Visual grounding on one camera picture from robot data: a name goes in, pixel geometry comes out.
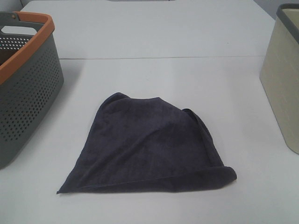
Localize dark grey towel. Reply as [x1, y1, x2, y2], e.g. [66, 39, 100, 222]
[58, 92, 237, 194]

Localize grey orange-rimmed laundry basket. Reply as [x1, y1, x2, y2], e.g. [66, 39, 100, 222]
[0, 11, 64, 168]

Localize cream grey-rimmed storage bin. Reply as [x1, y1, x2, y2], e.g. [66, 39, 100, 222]
[260, 3, 299, 153]

